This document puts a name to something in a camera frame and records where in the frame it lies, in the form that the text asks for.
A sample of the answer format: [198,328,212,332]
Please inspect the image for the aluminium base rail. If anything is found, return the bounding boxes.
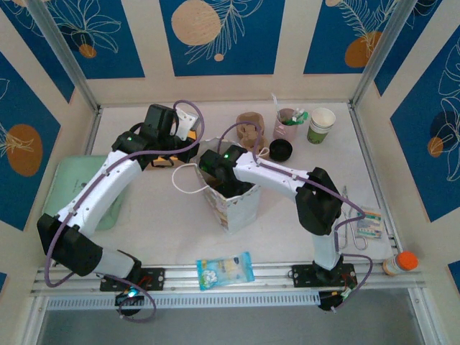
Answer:
[30,264,428,298]

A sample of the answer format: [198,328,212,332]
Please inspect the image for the pink paper cup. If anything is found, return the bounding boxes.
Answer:
[272,108,299,141]

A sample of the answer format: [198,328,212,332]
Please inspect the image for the bottle with orange cap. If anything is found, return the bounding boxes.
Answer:
[382,250,419,277]

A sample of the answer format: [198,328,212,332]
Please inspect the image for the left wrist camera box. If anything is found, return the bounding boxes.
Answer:
[175,109,201,141]

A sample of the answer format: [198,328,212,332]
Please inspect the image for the white slotted cable duct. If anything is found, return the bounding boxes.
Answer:
[45,290,321,311]

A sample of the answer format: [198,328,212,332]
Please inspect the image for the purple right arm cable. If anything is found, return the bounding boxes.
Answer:
[217,121,374,313]

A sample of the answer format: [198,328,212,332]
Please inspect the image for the stack of green paper cups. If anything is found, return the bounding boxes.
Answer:
[307,107,337,144]

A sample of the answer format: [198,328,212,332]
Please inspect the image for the brown cardboard napkin box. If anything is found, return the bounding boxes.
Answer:
[150,127,201,169]

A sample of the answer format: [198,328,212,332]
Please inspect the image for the blue wet wipes packet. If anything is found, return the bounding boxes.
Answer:
[195,251,255,291]

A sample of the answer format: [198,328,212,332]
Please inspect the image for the mint green zip case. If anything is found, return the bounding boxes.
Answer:
[41,155,125,231]

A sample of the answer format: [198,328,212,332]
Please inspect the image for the small printed sachet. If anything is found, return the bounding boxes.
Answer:
[355,205,384,240]

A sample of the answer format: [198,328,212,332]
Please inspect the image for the aluminium table side rail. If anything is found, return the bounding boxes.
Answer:
[84,107,104,157]
[348,102,402,252]

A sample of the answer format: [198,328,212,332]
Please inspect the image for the white straw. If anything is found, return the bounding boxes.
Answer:
[271,92,283,123]

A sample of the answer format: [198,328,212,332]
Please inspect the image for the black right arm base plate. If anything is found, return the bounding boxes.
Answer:
[290,264,359,288]

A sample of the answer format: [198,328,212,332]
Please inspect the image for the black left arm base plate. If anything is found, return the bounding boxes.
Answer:
[99,267,166,292]

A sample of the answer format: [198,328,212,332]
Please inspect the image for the black controller board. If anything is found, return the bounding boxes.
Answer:
[318,291,351,312]
[114,290,145,308]

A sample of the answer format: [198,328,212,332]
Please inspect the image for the aluminium frame post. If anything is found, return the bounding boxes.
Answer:
[27,0,104,112]
[350,0,420,109]

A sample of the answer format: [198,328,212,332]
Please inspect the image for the white paper carry bag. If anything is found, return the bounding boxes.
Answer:
[172,136,270,234]

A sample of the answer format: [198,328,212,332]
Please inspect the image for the metal wire tongs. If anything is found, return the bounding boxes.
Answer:
[339,185,368,249]

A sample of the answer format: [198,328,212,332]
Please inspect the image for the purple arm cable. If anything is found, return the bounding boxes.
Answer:
[45,100,205,323]
[217,121,374,313]

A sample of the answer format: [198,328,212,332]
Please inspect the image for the green and white stirrer packets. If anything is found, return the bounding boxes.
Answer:
[283,106,311,127]

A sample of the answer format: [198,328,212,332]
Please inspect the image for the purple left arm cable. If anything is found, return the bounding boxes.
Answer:
[45,100,205,323]

